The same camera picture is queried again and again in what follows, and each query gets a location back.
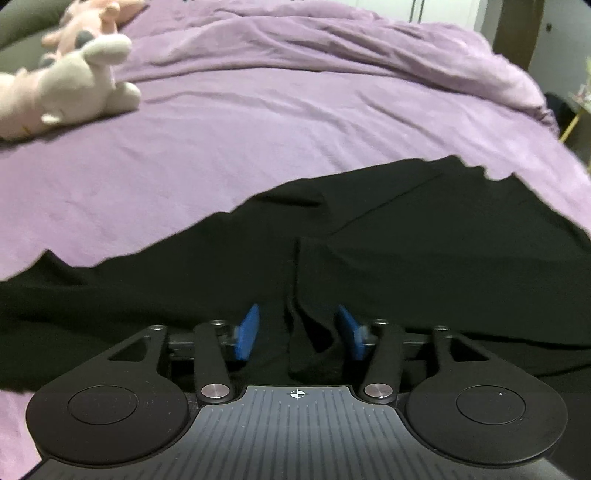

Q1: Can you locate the yellow leg side table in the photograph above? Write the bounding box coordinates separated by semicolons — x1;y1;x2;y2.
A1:
560;89;590;143

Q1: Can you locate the black long sleeve shirt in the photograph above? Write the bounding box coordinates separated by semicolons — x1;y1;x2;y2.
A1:
1;157;590;391

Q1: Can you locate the grey pillow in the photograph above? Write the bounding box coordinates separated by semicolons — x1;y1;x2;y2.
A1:
1;0;71;73

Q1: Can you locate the white pink plush toy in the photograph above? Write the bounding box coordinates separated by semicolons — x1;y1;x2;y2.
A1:
1;33;141;141

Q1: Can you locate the purple bed blanket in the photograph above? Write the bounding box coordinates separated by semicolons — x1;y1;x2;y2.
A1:
1;1;590;479

